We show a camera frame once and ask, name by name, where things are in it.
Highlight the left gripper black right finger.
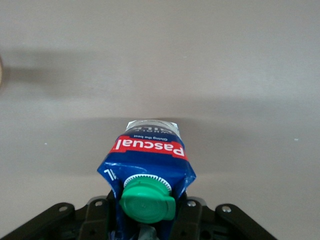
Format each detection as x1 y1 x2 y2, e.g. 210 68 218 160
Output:
172 193 216 240

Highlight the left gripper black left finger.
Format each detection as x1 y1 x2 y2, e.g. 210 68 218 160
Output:
79 191 117 240

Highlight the blue milk carton green cap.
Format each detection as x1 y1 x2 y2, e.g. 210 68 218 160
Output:
96 119 197 240

